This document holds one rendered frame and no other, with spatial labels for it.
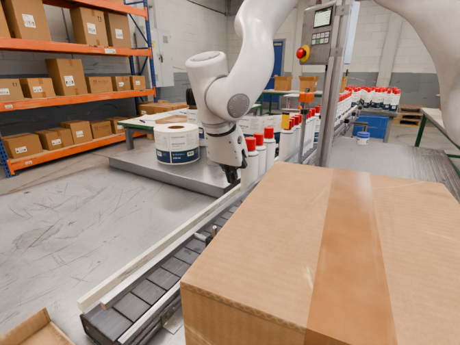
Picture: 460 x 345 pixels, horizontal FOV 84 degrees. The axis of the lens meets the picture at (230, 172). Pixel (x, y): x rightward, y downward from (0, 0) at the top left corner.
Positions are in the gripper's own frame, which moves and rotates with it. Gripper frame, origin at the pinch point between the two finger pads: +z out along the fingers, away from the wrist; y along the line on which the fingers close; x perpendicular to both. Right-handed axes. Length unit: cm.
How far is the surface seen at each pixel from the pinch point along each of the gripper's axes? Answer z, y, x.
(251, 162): 0.2, -2.7, -6.9
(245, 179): 4.9, -1.2, -4.5
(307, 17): -25, -1, -62
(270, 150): 6.7, -1.8, -21.8
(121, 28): 8, 381, -281
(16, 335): -4, 12, 51
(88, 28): -6, 378, -221
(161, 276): 0.8, -1.1, 31.4
